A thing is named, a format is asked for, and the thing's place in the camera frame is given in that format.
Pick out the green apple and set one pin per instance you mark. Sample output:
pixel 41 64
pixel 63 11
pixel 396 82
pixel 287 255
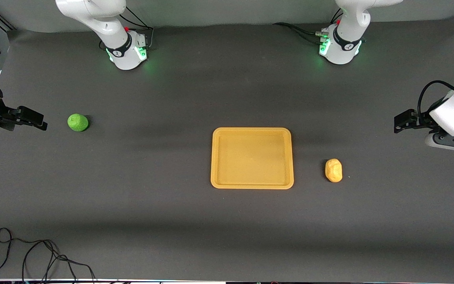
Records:
pixel 78 122

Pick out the yellow potato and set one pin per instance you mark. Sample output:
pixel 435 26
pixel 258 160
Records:
pixel 333 170

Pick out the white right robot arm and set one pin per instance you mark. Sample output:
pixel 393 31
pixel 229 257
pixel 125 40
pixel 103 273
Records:
pixel 121 44

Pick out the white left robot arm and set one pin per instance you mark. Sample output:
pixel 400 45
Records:
pixel 344 41

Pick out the yellow plastic tray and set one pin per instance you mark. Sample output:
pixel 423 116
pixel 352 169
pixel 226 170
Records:
pixel 252 157

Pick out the dark aluminium frame rail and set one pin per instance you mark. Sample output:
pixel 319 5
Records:
pixel 6 23

